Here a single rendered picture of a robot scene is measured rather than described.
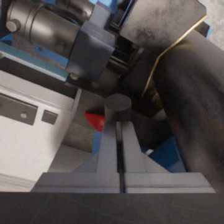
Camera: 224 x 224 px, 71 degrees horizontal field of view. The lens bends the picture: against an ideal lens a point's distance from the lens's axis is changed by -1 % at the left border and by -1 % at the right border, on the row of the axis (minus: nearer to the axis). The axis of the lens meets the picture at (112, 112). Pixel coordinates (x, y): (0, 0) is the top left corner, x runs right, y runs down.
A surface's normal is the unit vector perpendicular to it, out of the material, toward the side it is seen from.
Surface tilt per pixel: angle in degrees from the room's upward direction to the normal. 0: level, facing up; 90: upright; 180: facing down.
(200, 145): 90
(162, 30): 0
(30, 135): 0
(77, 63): 0
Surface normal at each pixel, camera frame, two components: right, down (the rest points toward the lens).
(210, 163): -0.93, -0.29
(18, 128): -0.01, 0.66
